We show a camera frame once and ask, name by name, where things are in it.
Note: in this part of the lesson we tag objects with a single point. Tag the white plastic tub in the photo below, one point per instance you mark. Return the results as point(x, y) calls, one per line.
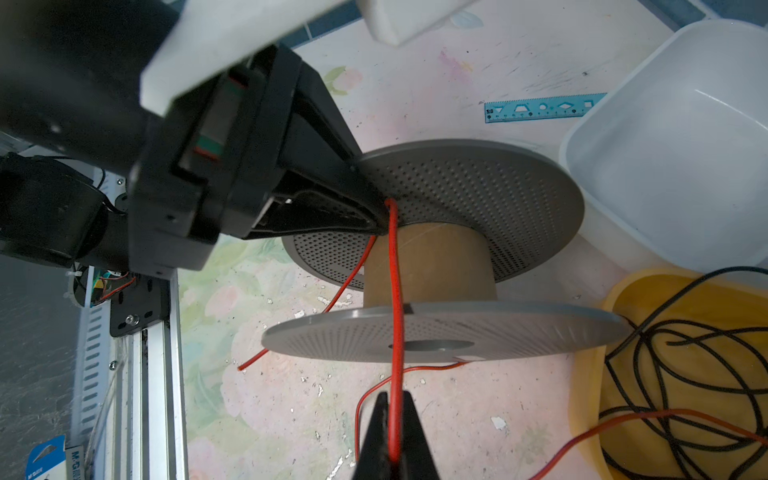
point(673, 161)

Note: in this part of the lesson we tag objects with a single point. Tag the teal stencil ruler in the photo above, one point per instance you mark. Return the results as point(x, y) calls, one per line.
point(556, 107)

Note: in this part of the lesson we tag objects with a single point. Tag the white blue pen box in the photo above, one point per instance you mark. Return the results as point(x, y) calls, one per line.
point(54, 460)

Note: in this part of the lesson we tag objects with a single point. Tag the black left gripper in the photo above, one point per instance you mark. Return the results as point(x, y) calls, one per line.
point(260, 151)

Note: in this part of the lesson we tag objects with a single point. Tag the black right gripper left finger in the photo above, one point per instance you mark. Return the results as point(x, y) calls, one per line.
point(373, 462)

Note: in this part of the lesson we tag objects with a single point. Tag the yellow plastic tub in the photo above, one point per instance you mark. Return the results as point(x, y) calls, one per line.
point(684, 396)

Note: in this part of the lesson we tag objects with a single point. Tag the dark grey perforated spool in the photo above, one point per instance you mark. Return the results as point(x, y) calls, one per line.
point(471, 214)

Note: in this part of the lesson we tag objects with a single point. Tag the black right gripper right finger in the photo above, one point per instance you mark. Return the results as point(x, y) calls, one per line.
point(416, 461)

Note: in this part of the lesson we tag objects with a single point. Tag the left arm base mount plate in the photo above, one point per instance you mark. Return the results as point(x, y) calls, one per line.
point(143, 302)

